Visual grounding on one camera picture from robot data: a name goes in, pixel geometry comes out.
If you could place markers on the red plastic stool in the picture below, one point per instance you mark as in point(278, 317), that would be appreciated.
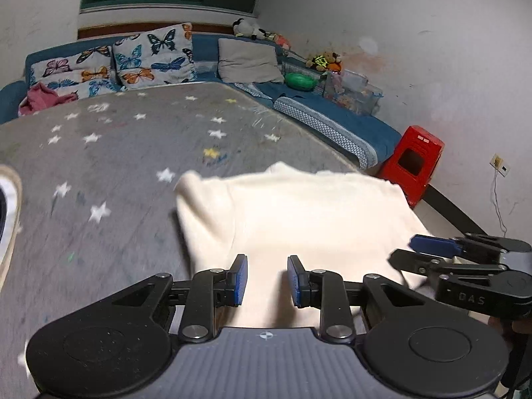
point(415, 149)

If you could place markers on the clear storage box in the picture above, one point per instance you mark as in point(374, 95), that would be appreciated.
point(353, 91)

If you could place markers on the black round heater plate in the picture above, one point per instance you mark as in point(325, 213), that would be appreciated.
point(2, 216)

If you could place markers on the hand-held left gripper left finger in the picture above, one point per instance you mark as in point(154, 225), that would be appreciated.
point(241, 278)

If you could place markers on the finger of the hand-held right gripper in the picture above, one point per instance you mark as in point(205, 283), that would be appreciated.
point(432, 245)
point(415, 261)

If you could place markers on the blue sofa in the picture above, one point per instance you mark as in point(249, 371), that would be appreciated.
point(374, 133)

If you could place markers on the pink cloth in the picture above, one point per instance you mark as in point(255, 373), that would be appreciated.
point(39, 97)

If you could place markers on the white wall socket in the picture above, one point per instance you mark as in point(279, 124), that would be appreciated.
point(500, 165)

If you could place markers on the butterfly print cushion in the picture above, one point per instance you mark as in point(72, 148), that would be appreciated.
point(153, 58)
point(70, 70)

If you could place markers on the cream sweatshirt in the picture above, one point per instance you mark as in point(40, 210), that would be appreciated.
point(311, 216)

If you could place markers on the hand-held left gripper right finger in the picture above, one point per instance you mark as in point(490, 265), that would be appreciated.
point(295, 280)

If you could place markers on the colourful plush toy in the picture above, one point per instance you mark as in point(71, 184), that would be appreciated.
point(278, 39)

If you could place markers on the grey cushion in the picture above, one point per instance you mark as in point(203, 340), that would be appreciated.
point(247, 60)

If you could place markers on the grey patterned seat pad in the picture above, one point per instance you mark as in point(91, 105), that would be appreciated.
point(324, 126)

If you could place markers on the grey star tablecloth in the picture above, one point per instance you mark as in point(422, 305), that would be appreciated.
point(104, 153)

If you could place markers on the orange brown plush toy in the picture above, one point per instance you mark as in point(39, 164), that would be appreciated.
point(324, 61)

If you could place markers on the green toy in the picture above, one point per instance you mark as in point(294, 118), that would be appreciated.
point(300, 81)

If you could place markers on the black white plush toy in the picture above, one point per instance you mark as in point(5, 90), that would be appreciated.
point(245, 28)

